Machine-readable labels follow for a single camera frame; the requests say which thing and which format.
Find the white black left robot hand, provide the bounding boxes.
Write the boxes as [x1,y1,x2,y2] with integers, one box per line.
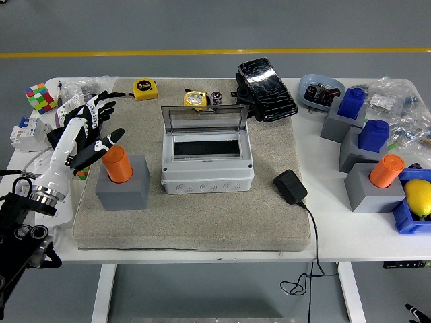
[32,89,126,203]

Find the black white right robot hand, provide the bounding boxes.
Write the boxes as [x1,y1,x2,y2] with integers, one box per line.
[405,303,431,323]

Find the orange cylinder battery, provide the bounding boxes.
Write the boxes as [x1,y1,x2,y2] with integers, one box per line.
[100,145,134,184]
[368,153,405,189]

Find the grey electrical junction box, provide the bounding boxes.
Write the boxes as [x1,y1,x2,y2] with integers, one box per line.
[160,129,254,195]

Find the blue battery block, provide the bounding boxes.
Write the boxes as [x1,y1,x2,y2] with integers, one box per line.
[337,87,367,120]
[358,119,391,153]

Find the black cloth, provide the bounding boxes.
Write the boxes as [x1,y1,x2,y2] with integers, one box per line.
[46,129,65,149]

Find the small colourful puzzle cube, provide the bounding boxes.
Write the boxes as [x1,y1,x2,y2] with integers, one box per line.
[72,166,91,181]

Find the white circuit breaker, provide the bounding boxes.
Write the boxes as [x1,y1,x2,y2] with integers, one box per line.
[9,116,53,154]

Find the white purple label card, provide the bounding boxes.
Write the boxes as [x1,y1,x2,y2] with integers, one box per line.
[55,93,85,128]

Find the black table control panel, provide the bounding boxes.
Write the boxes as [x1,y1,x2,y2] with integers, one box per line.
[383,260,431,270]

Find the large colourful puzzle cube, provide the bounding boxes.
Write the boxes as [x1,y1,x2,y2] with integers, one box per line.
[24,83,57,116]

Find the clear plastic bag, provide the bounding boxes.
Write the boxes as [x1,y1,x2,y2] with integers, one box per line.
[62,75,119,102]

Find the white table leg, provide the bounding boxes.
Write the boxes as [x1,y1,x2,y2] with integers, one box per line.
[90,263,117,323]
[337,262,367,323]

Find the grey block with round hole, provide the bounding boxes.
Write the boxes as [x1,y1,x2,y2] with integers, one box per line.
[95,154,151,211]

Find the blue plastic bin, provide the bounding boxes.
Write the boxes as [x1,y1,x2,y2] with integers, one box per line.
[391,168,431,235]

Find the yellow tape measure black label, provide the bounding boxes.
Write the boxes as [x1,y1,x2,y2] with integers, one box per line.
[112,79,159,101]

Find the yellow lemon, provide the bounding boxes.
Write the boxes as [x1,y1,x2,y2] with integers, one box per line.
[403,179,431,218]

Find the grey holder block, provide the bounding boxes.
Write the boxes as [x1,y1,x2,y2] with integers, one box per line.
[319,97,368,144]
[339,126,390,174]
[343,162,407,213]

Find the yellow tape measure round face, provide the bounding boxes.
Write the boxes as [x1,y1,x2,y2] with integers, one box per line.
[183,89,209,112]

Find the grey-brown mat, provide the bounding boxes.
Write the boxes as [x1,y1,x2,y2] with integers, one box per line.
[72,77,312,253]

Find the black power adapter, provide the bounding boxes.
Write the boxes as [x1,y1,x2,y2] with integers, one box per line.
[273,169,308,205]

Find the clear bags of small parts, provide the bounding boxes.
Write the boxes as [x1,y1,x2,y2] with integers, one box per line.
[353,76,431,151]

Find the dark capacitors pile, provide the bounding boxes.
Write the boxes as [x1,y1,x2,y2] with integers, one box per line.
[303,83,341,108]

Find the light blue bowl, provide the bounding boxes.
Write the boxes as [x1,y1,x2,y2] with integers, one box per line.
[298,73,347,112]

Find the black adapter cord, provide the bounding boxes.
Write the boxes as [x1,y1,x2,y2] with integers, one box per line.
[279,200,339,323]

